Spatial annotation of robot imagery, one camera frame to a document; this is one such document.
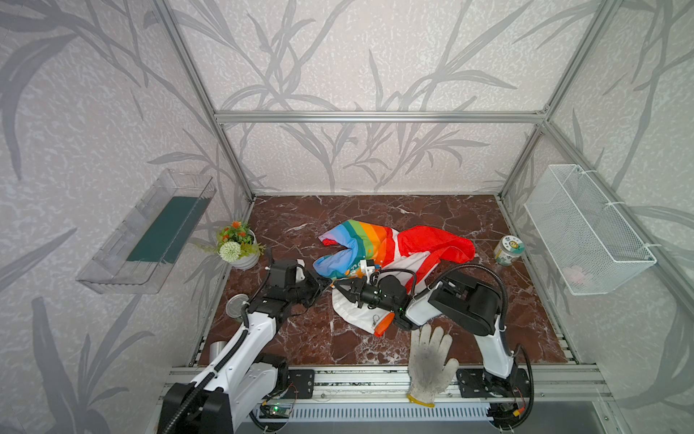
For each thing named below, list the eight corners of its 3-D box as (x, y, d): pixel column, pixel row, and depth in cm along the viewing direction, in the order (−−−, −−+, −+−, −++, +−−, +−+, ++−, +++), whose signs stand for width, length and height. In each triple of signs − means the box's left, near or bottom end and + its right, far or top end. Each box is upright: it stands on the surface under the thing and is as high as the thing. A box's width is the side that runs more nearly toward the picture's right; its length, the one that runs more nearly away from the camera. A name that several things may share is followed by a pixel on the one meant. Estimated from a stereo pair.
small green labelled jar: (496, 265, 100) (506, 253, 94) (490, 248, 105) (499, 235, 98) (516, 265, 100) (527, 253, 94) (509, 248, 105) (519, 235, 98)
